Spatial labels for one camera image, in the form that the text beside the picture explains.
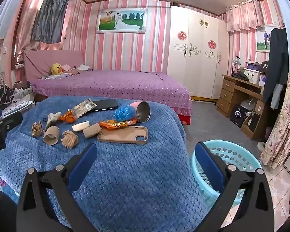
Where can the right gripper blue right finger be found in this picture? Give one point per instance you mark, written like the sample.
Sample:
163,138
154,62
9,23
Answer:
212,165

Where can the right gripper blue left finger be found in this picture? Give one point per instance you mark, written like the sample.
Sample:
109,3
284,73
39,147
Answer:
79,166

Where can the brown paper ball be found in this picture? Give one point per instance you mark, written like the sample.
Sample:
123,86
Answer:
69,140

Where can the small brown paper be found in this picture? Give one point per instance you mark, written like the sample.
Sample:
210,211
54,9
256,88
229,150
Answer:
36,129

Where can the cream plastic lid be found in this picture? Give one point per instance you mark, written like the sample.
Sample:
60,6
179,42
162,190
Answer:
81,126

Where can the orange snack wrapper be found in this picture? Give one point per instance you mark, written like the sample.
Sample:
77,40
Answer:
113,125

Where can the beige cloth pouch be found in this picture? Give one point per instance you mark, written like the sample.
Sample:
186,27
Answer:
52,118

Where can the blue plastic bag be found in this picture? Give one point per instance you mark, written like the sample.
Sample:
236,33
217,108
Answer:
124,113

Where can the light blue laundry basket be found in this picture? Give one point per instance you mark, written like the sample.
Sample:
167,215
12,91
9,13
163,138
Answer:
231,154

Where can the dotted ironing board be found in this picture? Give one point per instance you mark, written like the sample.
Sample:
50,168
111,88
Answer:
17,105

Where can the black patterned bag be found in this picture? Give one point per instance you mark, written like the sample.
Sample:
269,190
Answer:
6,96

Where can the orange peel piece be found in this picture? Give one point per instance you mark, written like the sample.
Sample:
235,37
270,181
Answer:
68,113
68,118

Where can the blue knitted blanket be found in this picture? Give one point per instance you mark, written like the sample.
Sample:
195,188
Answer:
130,187

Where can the grey printed snack packet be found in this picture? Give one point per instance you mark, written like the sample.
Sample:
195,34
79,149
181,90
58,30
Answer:
83,107

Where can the black smartphone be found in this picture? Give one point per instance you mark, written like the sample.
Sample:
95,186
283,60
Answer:
105,105

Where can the purple dotted bed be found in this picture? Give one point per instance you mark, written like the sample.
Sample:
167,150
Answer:
132,85

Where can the yellow duck plush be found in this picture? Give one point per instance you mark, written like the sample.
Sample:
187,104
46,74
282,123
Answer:
56,69

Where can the wooden desk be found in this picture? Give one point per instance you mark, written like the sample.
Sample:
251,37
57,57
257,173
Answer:
234,91

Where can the floral curtain right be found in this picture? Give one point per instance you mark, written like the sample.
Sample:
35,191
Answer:
277,147

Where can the pink metal-lined mug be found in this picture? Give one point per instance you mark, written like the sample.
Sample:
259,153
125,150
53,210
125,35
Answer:
143,111

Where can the white storage box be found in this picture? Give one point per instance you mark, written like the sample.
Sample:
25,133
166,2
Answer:
253,75

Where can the desk lamp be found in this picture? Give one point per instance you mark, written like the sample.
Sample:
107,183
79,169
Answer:
236,62

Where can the dark hanging jacket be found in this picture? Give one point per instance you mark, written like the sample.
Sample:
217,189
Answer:
278,68

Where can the pink window curtain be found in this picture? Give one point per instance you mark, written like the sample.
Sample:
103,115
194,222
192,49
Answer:
42,25

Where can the white wardrobe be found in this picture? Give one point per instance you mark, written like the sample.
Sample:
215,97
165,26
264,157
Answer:
198,52

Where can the small framed photo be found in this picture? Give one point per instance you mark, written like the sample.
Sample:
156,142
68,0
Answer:
263,38

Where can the pink valance curtain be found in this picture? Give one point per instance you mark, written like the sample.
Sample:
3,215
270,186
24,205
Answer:
244,16

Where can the wedding picture frame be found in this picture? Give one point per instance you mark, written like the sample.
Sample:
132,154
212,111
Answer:
126,20

